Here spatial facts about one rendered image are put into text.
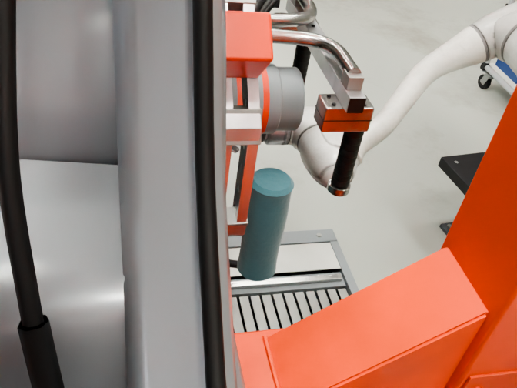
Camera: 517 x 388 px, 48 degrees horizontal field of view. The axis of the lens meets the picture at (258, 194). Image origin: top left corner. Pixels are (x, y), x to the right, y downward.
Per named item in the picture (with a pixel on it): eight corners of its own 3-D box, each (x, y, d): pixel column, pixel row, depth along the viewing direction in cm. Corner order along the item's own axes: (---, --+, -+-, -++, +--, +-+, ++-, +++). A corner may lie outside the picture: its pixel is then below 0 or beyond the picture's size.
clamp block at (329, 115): (311, 117, 105) (318, 91, 101) (358, 116, 107) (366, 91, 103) (320, 133, 101) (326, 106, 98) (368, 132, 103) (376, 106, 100)
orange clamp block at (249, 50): (208, 32, 88) (218, 8, 79) (258, 34, 90) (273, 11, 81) (210, 78, 87) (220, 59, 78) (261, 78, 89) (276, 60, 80)
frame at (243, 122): (174, 134, 151) (184, -91, 117) (199, 134, 153) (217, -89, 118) (203, 297, 111) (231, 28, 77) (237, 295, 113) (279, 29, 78)
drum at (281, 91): (186, 110, 123) (190, 48, 114) (283, 109, 129) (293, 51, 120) (195, 148, 113) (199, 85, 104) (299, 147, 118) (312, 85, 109)
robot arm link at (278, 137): (279, 113, 154) (258, 113, 153) (289, 105, 145) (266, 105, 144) (281, 147, 153) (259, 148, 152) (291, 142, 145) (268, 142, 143)
